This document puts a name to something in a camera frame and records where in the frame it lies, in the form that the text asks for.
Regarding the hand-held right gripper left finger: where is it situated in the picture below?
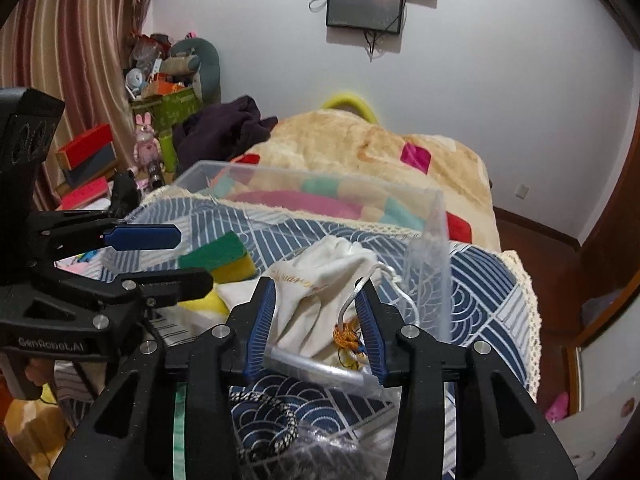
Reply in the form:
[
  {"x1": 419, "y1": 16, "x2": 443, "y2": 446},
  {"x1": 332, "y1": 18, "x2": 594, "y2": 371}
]
[{"x1": 50, "y1": 276, "x2": 277, "y2": 480}]

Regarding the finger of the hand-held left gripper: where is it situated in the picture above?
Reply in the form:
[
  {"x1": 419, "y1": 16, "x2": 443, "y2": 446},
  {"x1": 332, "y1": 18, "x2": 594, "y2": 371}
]
[
  {"x1": 27, "y1": 208, "x2": 184, "y2": 262},
  {"x1": 30, "y1": 267, "x2": 215, "y2": 332}
]

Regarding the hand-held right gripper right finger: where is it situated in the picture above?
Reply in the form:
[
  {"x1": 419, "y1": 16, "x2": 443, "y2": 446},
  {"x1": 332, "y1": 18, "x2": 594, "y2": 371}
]
[{"x1": 354, "y1": 285, "x2": 577, "y2": 480}]

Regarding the white drawstring pouch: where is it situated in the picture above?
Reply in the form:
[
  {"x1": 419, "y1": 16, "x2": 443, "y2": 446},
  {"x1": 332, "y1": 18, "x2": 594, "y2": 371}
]
[{"x1": 270, "y1": 236, "x2": 417, "y2": 368}]

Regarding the clear plastic storage box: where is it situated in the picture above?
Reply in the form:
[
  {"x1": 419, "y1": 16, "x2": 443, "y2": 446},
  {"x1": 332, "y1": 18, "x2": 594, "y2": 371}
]
[{"x1": 121, "y1": 159, "x2": 452, "y2": 397}]

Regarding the pink soft toy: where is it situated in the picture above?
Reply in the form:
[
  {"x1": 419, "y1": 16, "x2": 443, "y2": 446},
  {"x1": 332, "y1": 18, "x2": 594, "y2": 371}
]
[{"x1": 544, "y1": 391, "x2": 571, "y2": 424}]

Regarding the yellow cloth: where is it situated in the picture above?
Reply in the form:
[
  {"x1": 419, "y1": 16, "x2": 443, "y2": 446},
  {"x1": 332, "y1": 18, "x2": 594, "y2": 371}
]
[{"x1": 179, "y1": 287, "x2": 229, "y2": 317}]

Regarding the black figurine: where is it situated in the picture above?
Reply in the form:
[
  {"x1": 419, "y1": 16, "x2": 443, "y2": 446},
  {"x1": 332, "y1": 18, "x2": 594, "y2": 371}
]
[{"x1": 109, "y1": 172, "x2": 142, "y2": 219}]

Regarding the green and yellow sponge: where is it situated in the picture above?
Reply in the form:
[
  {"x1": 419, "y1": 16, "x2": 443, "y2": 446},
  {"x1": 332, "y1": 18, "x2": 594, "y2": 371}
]
[{"x1": 178, "y1": 232, "x2": 257, "y2": 281}]

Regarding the pink flat box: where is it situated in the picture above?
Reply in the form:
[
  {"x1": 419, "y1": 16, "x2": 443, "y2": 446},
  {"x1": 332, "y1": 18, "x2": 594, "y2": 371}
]
[{"x1": 59, "y1": 177, "x2": 112, "y2": 211}]

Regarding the dark blue flat box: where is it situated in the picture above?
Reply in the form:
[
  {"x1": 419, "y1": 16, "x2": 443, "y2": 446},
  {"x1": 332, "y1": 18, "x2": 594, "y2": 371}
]
[{"x1": 62, "y1": 144, "x2": 119, "y2": 189}]

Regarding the pink rabbit figure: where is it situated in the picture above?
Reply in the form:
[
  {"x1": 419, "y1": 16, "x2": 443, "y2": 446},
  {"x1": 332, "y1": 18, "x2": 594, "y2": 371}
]
[{"x1": 132, "y1": 112, "x2": 164, "y2": 177}]

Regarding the red flat box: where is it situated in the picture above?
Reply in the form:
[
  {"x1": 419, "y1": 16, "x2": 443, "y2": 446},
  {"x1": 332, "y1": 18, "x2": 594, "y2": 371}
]
[{"x1": 54, "y1": 123, "x2": 114, "y2": 169}]

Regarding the yellow fleece blanket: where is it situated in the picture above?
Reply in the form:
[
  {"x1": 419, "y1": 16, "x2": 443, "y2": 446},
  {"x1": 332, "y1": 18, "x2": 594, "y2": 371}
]
[{"x1": 0, "y1": 357, "x2": 68, "y2": 466}]

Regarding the clear plastic bag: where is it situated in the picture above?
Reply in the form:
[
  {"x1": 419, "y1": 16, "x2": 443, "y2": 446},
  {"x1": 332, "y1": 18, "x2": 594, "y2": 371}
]
[{"x1": 239, "y1": 427, "x2": 402, "y2": 480}]

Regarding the green tape roll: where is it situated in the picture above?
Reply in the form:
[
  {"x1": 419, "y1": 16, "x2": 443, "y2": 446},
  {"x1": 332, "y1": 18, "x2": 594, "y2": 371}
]
[{"x1": 170, "y1": 379, "x2": 189, "y2": 480}]

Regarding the green cardboard box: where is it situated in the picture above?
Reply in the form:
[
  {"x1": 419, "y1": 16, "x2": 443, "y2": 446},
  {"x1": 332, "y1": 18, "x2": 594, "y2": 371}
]
[{"x1": 130, "y1": 84, "x2": 202, "y2": 172}]

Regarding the blue patterned tablecloth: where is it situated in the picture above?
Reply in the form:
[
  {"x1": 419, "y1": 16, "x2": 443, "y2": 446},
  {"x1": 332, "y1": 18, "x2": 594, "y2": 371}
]
[{"x1": 54, "y1": 184, "x2": 544, "y2": 480}]

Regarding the dark purple garment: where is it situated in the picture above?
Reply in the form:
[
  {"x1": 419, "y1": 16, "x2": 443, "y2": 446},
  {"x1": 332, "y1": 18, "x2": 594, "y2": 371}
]
[{"x1": 172, "y1": 95, "x2": 279, "y2": 172}]

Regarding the grey-green plush toy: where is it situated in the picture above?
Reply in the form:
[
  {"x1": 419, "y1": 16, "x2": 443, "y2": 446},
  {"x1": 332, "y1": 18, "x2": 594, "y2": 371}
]
[{"x1": 169, "y1": 36, "x2": 222, "y2": 107}]

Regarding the beige patchwork blanket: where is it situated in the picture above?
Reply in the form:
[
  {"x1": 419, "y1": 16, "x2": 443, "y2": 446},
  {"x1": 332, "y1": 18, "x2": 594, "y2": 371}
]
[{"x1": 209, "y1": 104, "x2": 502, "y2": 256}]

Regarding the striped curtain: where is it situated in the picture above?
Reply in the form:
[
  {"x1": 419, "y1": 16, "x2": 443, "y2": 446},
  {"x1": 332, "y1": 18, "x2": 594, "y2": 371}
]
[{"x1": 0, "y1": 0, "x2": 157, "y2": 212}]

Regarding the yellow-green hoop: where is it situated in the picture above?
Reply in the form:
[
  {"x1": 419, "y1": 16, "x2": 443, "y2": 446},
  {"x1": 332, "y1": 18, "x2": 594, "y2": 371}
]
[{"x1": 321, "y1": 90, "x2": 379, "y2": 124}]

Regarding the black and white braided cord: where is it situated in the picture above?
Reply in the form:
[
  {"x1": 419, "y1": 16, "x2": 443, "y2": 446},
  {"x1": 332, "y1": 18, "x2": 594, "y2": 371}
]
[{"x1": 227, "y1": 389, "x2": 299, "y2": 464}]

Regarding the black cable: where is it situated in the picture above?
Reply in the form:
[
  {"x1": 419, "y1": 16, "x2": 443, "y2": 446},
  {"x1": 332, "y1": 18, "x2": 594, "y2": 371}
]
[{"x1": 362, "y1": 29, "x2": 382, "y2": 62}]

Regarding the small black wall screen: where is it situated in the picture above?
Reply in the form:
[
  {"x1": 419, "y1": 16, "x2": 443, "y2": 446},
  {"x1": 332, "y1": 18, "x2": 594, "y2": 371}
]
[{"x1": 325, "y1": 0, "x2": 405, "y2": 35}]

